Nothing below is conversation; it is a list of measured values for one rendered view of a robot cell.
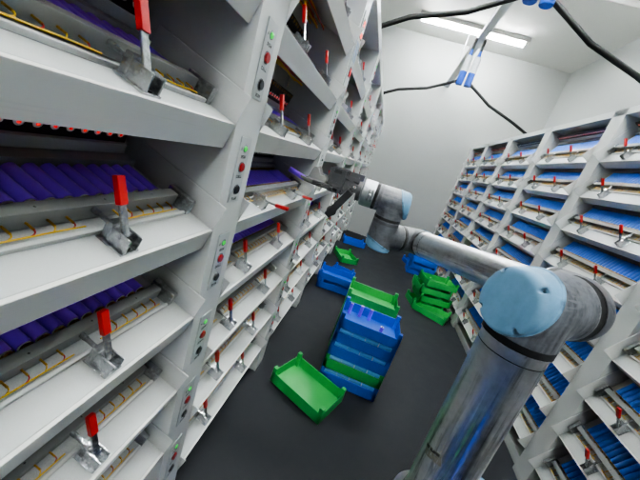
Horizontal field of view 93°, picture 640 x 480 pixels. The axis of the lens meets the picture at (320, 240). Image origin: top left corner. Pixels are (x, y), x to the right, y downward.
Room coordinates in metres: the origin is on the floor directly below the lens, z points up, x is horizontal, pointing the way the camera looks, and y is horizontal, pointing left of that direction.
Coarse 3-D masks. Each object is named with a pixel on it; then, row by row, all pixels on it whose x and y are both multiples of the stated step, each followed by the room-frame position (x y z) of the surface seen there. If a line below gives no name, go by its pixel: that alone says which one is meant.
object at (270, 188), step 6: (258, 186) 0.83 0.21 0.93; (264, 186) 0.86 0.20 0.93; (270, 186) 0.91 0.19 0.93; (276, 186) 0.95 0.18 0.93; (282, 186) 0.99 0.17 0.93; (288, 186) 1.06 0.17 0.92; (294, 186) 1.15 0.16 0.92; (246, 192) 0.73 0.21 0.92; (264, 192) 0.86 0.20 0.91; (282, 192) 0.98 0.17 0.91
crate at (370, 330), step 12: (348, 300) 1.47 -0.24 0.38; (348, 324) 1.29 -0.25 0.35; (360, 324) 1.28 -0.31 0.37; (372, 324) 1.42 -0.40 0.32; (384, 324) 1.46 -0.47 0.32; (396, 324) 1.44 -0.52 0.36; (372, 336) 1.27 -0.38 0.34; (384, 336) 1.27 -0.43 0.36; (396, 336) 1.35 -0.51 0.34; (396, 348) 1.26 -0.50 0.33
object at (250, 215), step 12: (276, 168) 1.22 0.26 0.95; (288, 168) 1.22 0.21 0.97; (300, 180) 1.21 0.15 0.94; (300, 192) 1.18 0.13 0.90; (252, 204) 0.75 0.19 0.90; (288, 204) 0.96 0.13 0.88; (300, 204) 1.17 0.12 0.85; (240, 216) 0.61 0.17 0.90; (252, 216) 0.68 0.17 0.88; (264, 216) 0.78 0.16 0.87; (240, 228) 0.65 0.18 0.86
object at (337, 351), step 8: (328, 352) 1.30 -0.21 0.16; (336, 352) 1.29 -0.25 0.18; (344, 352) 1.29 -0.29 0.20; (352, 352) 1.28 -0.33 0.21; (352, 360) 1.28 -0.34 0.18; (360, 360) 1.27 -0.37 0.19; (368, 360) 1.27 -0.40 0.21; (368, 368) 1.27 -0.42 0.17; (376, 368) 1.26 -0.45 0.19; (384, 368) 1.26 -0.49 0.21; (384, 376) 1.26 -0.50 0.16
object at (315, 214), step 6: (312, 204) 1.85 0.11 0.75; (318, 204) 1.72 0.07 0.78; (324, 204) 1.90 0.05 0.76; (312, 210) 1.78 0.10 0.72; (318, 210) 1.85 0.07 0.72; (324, 210) 1.90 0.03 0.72; (312, 216) 1.68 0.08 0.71; (318, 216) 1.71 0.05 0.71; (324, 216) 1.84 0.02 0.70; (306, 222) 1.45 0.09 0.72; (312, 222) 1.58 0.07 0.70; (318, 222) 1.75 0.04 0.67; (306, 228) 1.43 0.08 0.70
